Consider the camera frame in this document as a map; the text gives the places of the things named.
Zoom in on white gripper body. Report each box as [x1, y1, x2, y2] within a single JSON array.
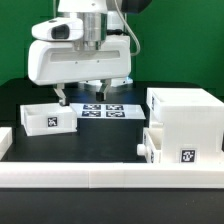
[[28, 35, 131, 85]]

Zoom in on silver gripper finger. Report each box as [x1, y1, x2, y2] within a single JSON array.
[[53, 84, 68, 106], [96, 79, 112, 101]]

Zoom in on white front drawer box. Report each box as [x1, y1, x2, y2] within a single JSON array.
[[137, 128, 162, 164]]

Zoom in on white drawer box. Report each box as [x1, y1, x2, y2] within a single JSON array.
[[20, 103, 77, 136], [137, 128, 162, 164]]

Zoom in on white drawer cabinet frame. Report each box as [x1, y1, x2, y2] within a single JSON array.
[[146, 88, 224, 164]]

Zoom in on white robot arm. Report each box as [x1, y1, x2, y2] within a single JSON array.
[[28, 0, 152, 106]]

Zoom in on white rear drawer box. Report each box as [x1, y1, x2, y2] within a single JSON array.
[[20, 103, 77, 136]]

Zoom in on white marker tag sheet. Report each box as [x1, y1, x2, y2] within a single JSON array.
[[71, 103, 145, 120]]

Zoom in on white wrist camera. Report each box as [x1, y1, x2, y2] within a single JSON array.
[[31, 17, 84, 41]]

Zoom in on grey hanging cable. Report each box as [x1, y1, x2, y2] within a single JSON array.
[[113, 0, 142, 58]]

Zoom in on white left fence rail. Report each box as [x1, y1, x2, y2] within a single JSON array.
[[0, 127, 12, 160]]

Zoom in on white fence rail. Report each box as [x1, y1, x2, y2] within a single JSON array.
[[0, 127, 12, 160], [0, 162, 224, 189]]

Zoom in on white front fence rail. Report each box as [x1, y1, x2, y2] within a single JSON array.
[[0, 162, 224, 189]]

